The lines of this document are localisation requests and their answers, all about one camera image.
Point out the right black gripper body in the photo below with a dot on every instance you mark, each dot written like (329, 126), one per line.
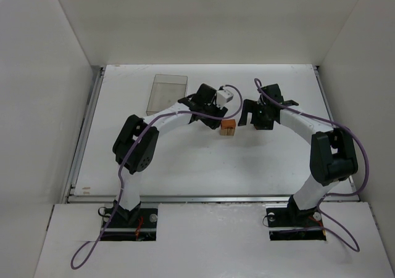
(253, 114)

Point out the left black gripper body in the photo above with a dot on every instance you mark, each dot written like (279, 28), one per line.
(214, 118)

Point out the long red-brown wood block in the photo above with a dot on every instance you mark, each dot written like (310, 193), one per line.
(228, 124)

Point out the light wood block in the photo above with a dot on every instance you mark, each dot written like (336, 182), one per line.
(231, 132)
(223, 132)

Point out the clear plastic box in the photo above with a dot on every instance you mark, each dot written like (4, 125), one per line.
(166, 90)

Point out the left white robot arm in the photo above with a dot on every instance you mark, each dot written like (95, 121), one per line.
(136, 143)

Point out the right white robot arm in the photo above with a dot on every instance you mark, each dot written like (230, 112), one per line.
(311, 194)

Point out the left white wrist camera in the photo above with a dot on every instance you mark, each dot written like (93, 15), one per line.
(222, 97)

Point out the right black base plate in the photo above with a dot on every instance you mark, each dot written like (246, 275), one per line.
(288, 225)

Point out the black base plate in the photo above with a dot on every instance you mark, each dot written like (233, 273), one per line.
(288, 225)
(141, 226)

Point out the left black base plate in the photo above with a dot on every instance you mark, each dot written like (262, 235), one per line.
(141, 226)

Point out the front aluminium rail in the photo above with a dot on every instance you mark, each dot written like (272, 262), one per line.
(183, 199)

